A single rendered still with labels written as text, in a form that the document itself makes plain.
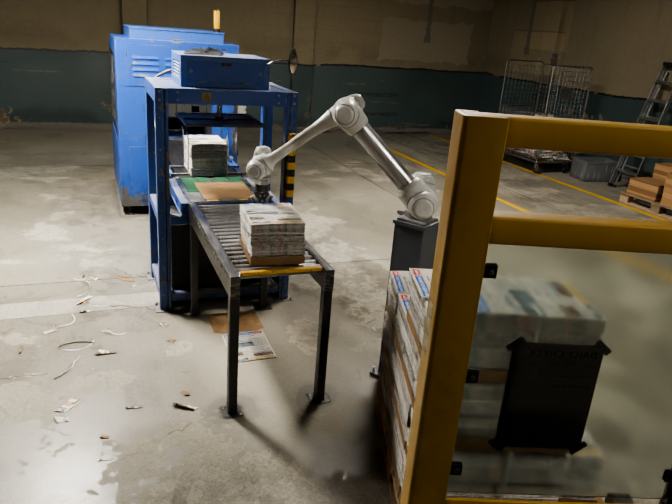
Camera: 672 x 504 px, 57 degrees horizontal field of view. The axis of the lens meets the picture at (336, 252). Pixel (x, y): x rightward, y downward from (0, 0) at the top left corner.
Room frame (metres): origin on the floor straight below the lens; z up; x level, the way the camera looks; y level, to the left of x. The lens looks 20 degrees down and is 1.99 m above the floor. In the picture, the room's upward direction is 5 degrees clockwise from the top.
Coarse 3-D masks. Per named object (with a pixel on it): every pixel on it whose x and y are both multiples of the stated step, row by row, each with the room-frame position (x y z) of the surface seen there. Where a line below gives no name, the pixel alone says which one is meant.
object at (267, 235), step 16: (256, 224) 2.95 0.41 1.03; (272, 224) 2.97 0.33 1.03; (288, 224) 3.00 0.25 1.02; (304, 224) 3.02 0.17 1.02; (256, 240) 2.94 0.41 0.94; (272, 240) 2.96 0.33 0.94; (288, 240) 2.99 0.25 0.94; (304, 240) 3.02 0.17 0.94; (256, 256) 2.94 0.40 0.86; (272, 256) 2.97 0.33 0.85; (288, 256) 3.00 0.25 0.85
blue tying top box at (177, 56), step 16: (176, 64) 4.34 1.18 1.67; (192, 64) 4.14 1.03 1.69; (208, 64) 4.18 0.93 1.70; (224, 64) 4.22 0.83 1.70; (240, 64) 4.27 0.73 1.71; (256, 64) 4.31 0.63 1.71; (176, 80) 4.31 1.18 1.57; (192, 80) 4.14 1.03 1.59; (208, 80) 4.18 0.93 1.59; (224, 80) 4.23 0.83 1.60; (240, 80) 4.27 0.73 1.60; (256, 80) 4.31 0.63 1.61
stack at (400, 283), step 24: (408, 288) 2.75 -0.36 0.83; (384, 336) 2.93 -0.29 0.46; (408, 336) 2.34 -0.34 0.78; (384, 360) 2.87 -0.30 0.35; (408, 360) 2.28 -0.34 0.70; (384, 384) 2.79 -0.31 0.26; (384, 408) 2.66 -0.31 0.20; (408, 408) 2.13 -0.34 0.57; (384, 432) 2.59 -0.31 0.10; (408, 432) 2.08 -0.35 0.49; (384, 456) 2.52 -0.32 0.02
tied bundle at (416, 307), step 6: (414, 282) 2.35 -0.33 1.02; (414, 288) 2.34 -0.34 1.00; (414, 294) 2.33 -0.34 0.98; (414, 300) 2.32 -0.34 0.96; (420, 300) 2.21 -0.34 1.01; (426, 300) 2.12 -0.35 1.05; (414, 306) 2.29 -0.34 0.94; (420, 306) 2.20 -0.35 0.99; (414, 312) 2.28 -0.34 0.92; (420, 312) 2.20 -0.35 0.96; (414, 318) 2.26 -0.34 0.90; (420, 318) 2.17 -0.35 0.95; (414, 324) 2.25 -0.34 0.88; (420, 324) 2.16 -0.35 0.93
